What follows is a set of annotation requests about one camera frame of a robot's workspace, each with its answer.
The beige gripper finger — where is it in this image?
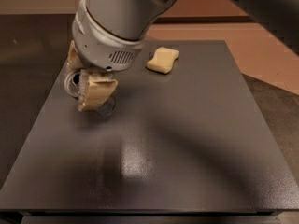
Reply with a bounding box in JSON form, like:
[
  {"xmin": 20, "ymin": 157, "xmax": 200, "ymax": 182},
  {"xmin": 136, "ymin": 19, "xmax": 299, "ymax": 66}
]
[
  {"xmin": 78, "ymin": 69, "xmax": 118, "ymax": 112},
  {"xmin": 66, "ymin": 40, "xmax": 84, "ymax": 72}
]

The silver redbull can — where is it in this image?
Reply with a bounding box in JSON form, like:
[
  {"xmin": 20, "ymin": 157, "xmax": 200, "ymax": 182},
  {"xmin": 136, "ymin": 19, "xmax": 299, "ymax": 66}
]
[{"xmin": 64, "ymin": 69, "xmax": 116, "ymax": 116}]

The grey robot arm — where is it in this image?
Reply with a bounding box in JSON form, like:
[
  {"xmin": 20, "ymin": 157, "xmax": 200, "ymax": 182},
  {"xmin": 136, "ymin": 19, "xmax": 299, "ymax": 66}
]
[{"xmin": 64, "ymin": 0, "xmax": 299, "ymax": 112}]

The yellow sponge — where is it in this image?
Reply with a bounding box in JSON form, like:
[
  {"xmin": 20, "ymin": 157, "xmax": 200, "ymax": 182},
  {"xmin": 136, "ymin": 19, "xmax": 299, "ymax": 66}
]
[{"xmin": 146, "ymin": 47, "xmax": 179, "ymax": 74}]

